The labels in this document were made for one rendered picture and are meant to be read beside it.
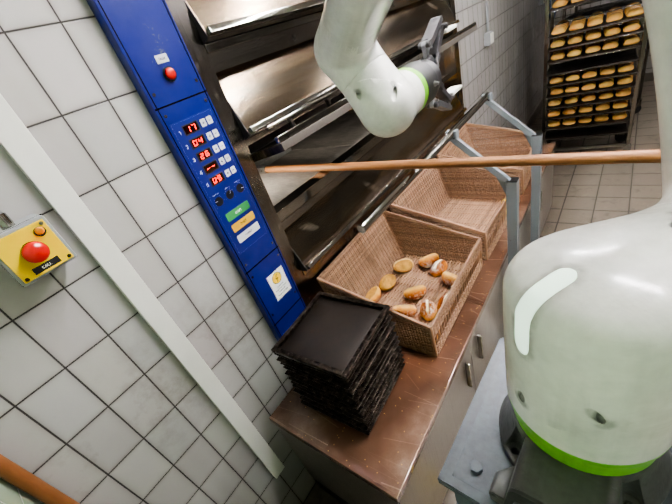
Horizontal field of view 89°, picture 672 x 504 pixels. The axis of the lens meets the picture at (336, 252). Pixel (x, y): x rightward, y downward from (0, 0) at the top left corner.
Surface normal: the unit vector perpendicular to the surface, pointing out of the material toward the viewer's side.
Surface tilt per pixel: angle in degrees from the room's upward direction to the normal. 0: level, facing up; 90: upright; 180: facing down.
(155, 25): 90
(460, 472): 0
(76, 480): 90
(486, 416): 0
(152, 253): 90
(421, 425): 0
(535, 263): 17
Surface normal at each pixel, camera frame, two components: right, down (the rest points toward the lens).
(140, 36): 0.78, 0.12
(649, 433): 0.08, 0.52
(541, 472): -0.29, -0.80
